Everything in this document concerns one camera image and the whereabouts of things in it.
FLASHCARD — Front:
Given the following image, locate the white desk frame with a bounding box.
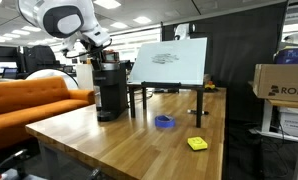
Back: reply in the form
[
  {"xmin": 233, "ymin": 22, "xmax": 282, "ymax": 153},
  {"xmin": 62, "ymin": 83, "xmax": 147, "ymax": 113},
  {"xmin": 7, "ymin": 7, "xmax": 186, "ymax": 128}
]
[{"xmin": 248, "ymin": 99, "xmax": 298, "ymax": 143}]

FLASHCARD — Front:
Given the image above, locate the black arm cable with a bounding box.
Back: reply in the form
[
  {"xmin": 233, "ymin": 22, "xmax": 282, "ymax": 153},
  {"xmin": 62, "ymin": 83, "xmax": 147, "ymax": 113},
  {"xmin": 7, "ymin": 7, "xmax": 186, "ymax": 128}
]
[{"xmin": 63, "ymin": 37, "xmax": 114, "ymax": 60}]

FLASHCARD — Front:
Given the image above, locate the black Keurig coffee maker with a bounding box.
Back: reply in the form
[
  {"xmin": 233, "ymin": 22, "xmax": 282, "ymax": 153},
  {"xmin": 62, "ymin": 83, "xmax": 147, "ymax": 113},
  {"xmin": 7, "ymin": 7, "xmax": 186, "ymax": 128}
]
[{"xmin": 91, "ymin": 49, "xmax": 132, "ymax": 123}]

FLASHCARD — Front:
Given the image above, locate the small yellow toy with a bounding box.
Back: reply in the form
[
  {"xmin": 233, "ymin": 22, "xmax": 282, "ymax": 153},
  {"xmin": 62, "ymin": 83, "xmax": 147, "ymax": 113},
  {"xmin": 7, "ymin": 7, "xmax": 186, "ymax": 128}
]
[{"xmin": 203, "ymin": 80, "xmax": 219, "ymax": 93}]

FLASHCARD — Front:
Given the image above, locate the black marker pen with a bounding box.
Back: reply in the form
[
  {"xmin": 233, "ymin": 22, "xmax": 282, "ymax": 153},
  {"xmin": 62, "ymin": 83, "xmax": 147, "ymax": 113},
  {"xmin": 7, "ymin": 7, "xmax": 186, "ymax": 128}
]
[{"xmin": 186, "ymin": 108, "xmax": 210, "ymax": 116}]

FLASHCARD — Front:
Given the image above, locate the black chair armrest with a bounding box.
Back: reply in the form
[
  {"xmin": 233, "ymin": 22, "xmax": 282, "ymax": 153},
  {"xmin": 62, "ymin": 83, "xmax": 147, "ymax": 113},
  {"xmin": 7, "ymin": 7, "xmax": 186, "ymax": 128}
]
[{"xmin": 0, "ymin": 148, "xmax": 30, "ymax": 180}]

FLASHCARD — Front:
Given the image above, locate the orange sofa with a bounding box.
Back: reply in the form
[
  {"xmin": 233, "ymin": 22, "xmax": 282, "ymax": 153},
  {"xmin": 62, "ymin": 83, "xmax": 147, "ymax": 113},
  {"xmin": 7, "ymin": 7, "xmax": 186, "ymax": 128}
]
[{"xmin": 0, "ymin": 75, "xmax": 96, "ymax": 155}]

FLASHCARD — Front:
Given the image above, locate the clear water reservoir black lid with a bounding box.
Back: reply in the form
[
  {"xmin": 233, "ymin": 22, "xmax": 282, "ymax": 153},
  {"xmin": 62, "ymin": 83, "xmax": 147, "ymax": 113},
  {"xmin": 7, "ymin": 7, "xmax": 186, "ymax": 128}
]
[{"xmin": 92, "ymin": 84, "xmax": 102, "ymax": 112}]

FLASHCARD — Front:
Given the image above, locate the black curtain backdrop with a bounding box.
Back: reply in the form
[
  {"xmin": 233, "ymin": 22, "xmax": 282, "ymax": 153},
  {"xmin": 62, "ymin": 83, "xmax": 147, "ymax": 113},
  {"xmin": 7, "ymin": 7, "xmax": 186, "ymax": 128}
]
[{"xmin": 161, "ymin": 1, "xmax": 288, "ymax": 121}]

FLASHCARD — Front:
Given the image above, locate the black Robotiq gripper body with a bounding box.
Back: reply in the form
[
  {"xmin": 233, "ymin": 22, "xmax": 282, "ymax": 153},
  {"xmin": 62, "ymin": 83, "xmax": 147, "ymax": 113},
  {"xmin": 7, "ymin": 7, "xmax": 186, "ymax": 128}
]
[{"xmin": 85, "ymin": 38, "xmax": 107, "ymax": 63}]

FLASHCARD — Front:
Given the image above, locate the white box under desk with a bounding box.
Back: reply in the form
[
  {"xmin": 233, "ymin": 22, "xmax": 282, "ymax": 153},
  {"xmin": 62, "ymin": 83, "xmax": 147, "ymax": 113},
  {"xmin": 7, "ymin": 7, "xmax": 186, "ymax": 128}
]
[{"xmin": 278, "ymin": 111, "xmax": 298, "ymax": 138}]

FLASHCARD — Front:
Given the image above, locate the Robotiq cardboard box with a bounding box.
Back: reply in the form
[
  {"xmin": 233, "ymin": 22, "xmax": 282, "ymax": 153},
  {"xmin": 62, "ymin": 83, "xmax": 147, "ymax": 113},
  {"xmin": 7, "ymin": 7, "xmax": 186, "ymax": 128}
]
[{"xmin": 252, "ymin": 62, "xmax": 298, "ymax": 104}]

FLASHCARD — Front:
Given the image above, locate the white whiteboard panel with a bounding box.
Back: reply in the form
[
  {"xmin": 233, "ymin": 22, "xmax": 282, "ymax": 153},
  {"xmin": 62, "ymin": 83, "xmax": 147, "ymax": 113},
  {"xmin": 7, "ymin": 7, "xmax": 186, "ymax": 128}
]
[{"xmin": 126, "ymin": 36, "xmax": 209, "ymax": 87}]

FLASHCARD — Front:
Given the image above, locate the blue tape roll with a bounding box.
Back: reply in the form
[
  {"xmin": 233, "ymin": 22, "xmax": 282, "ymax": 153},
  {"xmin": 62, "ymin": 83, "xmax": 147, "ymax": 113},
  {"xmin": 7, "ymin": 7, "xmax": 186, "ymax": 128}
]
[{"xmin": 154, "ymin": 114, "xmax": 176, "ymax": 129}]

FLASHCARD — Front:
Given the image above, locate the yellow sponge block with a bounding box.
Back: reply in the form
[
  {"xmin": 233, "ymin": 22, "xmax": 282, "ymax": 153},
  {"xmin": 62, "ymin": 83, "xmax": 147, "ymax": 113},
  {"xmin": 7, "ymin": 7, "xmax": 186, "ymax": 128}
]
[{"xmin": 186, "ymin": 135, "xmax": 209, "ymax": 152}]

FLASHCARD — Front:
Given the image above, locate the purple printed box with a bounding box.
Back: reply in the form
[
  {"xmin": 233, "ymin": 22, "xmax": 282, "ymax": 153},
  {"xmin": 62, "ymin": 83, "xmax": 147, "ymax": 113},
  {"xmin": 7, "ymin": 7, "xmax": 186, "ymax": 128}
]
[{"xmin": 273, "ymin": 47, "xmax": 298, "ymax": 65}]

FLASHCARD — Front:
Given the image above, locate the white round panel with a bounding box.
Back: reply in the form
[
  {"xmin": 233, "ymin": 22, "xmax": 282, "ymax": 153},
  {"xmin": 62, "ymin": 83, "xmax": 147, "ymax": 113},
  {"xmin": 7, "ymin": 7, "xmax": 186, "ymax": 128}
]
[{"xmin": 24, "ymin": 67, "xmax": 80, "ymax": 91}]

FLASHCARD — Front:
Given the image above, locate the black riser stand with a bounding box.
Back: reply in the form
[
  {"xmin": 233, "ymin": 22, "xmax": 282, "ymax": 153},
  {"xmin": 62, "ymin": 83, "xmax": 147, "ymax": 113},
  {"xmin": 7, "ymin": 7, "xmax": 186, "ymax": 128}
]
[{"xmin": 126, "ymin": 81, "xmax": 205, "ymax": 129}]

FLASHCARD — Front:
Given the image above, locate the bright desk monitor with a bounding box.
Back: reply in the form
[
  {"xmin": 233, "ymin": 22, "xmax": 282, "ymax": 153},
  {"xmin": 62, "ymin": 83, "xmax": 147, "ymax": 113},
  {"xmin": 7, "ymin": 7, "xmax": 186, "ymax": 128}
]
[{"xmin": 0, "ymin": 61, "xmax": 19, "ymax": 80}]

